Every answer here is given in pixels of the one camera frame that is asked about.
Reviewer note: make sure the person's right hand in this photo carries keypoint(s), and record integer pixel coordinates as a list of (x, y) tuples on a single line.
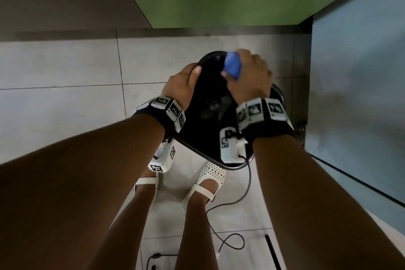
[(253, 83)]

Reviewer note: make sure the person's left hand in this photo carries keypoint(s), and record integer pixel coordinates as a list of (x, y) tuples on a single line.
[(178, 88)]

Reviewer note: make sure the blue cleaning cloth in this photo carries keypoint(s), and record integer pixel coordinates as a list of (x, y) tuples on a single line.
[(232, 64)]

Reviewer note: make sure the black plastic waste bin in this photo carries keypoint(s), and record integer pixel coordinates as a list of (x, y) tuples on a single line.
[(205, 121)]

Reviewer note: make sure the person's right forearm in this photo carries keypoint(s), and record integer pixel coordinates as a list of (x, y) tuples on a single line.
[(316, 209)]

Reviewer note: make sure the person's left forearm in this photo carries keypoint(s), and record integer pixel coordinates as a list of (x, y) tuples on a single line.
[(79, 194)]

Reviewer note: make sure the red caster wheel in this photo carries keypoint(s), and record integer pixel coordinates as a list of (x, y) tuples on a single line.
[(301, 129)]

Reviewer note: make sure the white perforated right shoe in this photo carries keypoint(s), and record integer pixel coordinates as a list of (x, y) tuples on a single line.
[(215, 171)]

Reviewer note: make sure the white perforated shoe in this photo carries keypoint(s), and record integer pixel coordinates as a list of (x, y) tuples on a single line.
[(147, 180), (215, 171)]

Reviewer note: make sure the white perforated left shoe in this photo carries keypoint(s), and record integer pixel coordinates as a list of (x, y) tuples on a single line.
[(147, 180)]

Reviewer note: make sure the pale blue wheeled cabinet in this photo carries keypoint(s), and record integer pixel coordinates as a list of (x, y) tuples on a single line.
[(357, 83)]

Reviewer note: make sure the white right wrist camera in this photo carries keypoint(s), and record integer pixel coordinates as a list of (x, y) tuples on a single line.
[(229, 149)]

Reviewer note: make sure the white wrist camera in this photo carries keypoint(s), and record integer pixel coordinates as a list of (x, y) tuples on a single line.
[(229, 149), (163, 157)]

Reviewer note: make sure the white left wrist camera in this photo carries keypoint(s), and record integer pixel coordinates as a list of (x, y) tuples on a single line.
[(163, 157)]

